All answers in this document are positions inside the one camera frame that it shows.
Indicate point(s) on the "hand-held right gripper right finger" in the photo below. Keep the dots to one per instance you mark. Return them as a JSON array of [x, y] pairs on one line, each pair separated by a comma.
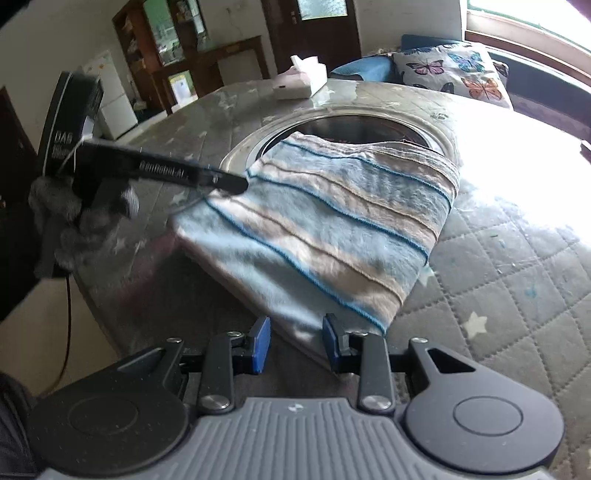
[[330, 342]]

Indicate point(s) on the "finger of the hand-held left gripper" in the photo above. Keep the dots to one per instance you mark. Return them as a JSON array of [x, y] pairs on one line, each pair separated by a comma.
[[226, 181]]

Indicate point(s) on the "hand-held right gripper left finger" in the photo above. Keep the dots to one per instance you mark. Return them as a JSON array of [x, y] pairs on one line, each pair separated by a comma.
[[261, 344]]

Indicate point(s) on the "blue beige striped cloth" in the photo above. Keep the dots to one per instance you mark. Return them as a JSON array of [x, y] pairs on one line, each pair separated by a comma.
[[323, 230]]

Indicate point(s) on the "person's left hand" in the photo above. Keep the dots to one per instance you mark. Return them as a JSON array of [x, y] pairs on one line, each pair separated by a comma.
[[60, 230]]

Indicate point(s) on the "white refrigerator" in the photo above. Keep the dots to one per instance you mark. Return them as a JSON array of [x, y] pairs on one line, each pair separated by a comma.
[[113, 92]]

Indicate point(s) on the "white chair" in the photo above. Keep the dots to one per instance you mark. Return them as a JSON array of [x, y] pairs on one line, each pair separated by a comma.
[[240, 67]]

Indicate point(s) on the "dark wooden display cabinet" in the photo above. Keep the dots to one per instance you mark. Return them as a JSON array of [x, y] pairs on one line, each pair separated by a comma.
[[157, 46]]

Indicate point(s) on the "dark wooden sideboard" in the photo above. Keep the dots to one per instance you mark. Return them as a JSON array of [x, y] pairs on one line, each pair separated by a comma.
[[203, 60]]

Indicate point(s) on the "white pink tissue box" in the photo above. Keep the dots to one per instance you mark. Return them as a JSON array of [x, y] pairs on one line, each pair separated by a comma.
[[300, 81]]

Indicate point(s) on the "dark wooden glass door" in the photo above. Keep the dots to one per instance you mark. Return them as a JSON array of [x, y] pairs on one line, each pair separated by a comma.
[[318, 32]]

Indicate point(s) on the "blue cushion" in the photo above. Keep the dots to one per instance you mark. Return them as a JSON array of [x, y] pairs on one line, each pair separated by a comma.
[[364, 69]]

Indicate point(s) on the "butterfly print pillow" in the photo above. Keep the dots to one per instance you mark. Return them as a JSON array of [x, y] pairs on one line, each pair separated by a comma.
[[452, 74]]

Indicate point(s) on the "person's dark clothing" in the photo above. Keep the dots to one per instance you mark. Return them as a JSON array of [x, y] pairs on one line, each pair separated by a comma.
[[14, 424]]

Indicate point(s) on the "blue sofa bench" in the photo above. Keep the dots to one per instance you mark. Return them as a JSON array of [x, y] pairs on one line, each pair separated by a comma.
[[531, 69]]

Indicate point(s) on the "window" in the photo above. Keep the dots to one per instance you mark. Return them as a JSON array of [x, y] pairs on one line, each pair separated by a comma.
[[531, 18]]

